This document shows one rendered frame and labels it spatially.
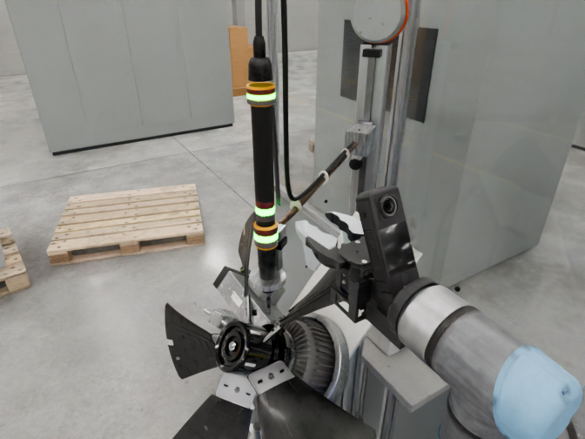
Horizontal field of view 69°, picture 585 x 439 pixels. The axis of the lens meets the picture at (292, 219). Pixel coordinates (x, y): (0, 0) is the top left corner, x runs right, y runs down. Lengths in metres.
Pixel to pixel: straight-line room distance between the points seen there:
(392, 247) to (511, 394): 0.17
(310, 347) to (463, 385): 0.69
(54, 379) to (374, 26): 2.45
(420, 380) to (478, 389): 1.06
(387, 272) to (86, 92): 5.84
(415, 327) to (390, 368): 1.05
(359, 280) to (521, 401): 0.20
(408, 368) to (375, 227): 1.08
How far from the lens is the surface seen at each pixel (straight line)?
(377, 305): 0.52
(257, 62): 0.65
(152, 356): 2.79
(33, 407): 2.80
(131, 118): 6.33
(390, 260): 0.47
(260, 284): 0.79
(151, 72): 6.28
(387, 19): 1.30
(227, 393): 1.09
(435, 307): 0.44
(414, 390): 1.45
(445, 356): 0.43
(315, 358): 1.09
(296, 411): 0.94
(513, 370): 0.41
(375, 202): 0.46
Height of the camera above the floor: 1.95
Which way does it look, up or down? 29 degrees down
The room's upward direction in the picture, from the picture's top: straight up
